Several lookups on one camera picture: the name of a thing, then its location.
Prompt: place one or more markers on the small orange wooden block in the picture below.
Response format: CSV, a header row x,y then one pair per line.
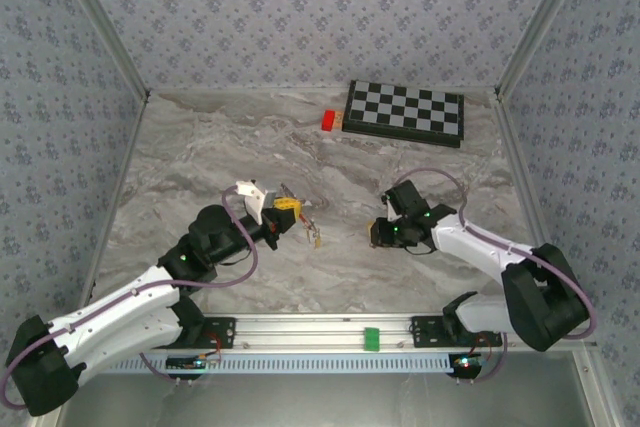
x,y
339,120

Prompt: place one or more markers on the green block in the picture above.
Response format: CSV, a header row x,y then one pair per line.
x,y
372,339

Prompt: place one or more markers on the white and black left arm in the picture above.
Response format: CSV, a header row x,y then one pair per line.
x,y
42,372

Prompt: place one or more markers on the red block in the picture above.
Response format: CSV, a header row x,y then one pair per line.
x,y
328,120

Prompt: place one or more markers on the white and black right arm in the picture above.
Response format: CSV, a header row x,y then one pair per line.
x,y
540,307

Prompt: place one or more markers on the black and white chessboard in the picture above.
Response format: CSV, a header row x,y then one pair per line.
x,y
404,112

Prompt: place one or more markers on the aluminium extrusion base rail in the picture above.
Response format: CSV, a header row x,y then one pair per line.
x,y
300,332

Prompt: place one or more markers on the aluminium frame corner post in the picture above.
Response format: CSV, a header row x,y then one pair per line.
x,y
542,22

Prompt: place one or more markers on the small circuit board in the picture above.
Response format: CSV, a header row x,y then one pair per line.
x,y
185,363
465,364

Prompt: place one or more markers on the aluminium table side rail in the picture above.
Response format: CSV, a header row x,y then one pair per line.
x,y
117,187
520,162

